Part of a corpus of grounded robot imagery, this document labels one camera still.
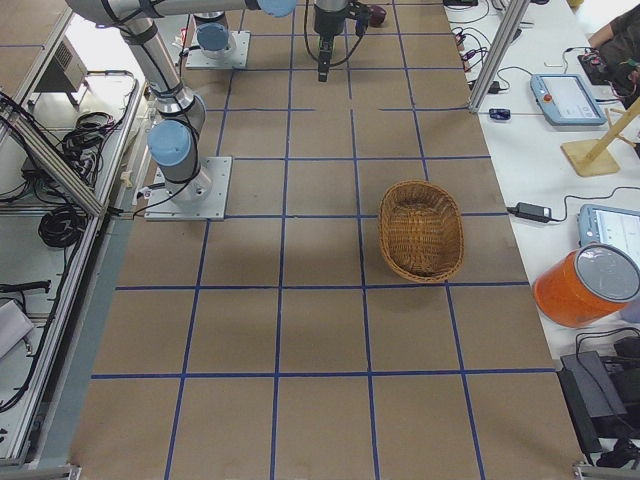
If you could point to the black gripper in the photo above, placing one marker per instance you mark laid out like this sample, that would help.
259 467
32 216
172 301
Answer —
326 22

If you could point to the dark red apple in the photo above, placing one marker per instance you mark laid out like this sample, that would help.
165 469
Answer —
377 16

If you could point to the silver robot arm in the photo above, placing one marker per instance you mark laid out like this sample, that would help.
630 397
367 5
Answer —
212 34
173 141

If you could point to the wicker basket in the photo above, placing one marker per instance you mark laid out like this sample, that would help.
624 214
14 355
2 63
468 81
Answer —
420 232

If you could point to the small blue device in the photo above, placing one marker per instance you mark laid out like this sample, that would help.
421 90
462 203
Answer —
499 114

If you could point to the far teach pendant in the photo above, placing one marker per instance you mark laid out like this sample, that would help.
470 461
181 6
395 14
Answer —
566 100

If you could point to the teach pendant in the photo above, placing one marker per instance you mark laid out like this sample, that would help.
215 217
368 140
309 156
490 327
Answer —
608 225
566 100

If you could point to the black power adapter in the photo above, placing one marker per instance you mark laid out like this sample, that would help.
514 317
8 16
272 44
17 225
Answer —
532 212

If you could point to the wooden stand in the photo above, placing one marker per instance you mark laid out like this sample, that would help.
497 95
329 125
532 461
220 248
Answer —
591 157

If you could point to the near teach pendant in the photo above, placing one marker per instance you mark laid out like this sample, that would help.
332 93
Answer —
608 225

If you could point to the orange bucket with grey lid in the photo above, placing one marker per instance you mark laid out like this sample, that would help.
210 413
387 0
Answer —
590 283

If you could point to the black laptop stand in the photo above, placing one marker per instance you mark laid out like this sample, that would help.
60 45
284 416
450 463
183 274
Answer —
602 396

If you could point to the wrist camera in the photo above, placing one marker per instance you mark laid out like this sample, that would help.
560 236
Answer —
361 14

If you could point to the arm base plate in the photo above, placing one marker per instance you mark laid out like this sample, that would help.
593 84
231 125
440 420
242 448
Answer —
204 198
236 60

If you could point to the aluminium frame post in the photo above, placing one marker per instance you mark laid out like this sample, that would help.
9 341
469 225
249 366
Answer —
503 38

